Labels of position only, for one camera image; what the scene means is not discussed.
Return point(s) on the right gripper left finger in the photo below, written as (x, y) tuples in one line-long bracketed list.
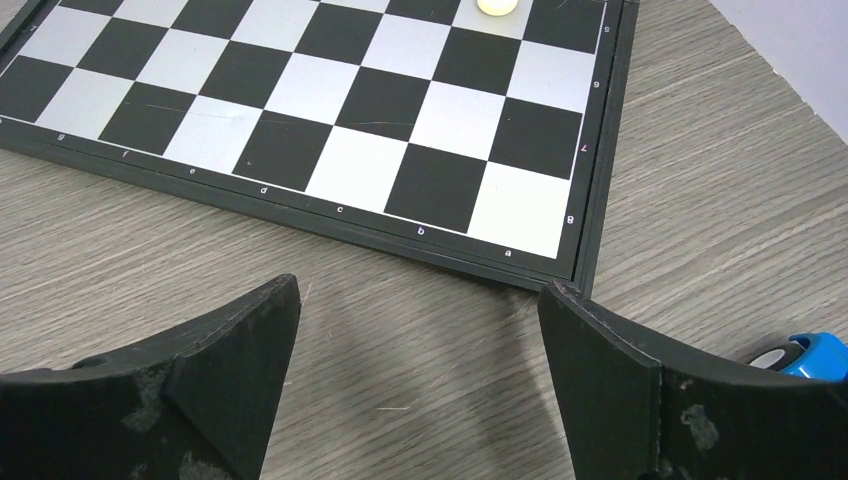
[(195, 401)]

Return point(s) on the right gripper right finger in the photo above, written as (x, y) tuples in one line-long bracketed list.
[(637, 404)]

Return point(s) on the yellow blue toy car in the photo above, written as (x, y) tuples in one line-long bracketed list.
[(813, 355)]

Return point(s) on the black white chessboard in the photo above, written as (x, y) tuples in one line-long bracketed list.
[(425, 129)]

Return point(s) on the white chess pawn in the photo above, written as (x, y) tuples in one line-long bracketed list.
[(497, 8)]

